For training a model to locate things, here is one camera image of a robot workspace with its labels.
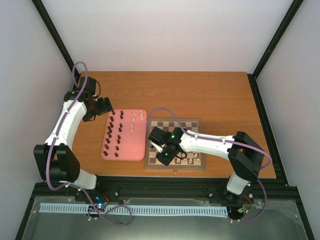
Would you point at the light blue cable duct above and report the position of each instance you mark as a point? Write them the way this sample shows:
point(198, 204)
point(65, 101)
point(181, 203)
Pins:
point(136, 210)

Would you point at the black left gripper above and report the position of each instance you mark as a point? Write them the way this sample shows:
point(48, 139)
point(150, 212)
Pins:
point(104, 108)

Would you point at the pink plastic tray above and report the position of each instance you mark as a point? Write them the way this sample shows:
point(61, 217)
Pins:
point(132, 145)

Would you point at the wooden chess board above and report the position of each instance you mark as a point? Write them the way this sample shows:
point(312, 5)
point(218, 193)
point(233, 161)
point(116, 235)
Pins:
point(168, 125)

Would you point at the black aluminium frame rail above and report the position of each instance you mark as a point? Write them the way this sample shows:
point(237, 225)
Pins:
point(187, 187)

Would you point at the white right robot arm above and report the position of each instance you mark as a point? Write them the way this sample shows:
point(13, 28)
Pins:
point(244, 155)

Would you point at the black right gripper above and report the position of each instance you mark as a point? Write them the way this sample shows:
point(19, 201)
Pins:
point(166, 161)

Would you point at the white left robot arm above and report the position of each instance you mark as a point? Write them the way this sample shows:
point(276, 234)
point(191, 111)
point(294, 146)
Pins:
point(55, 159)

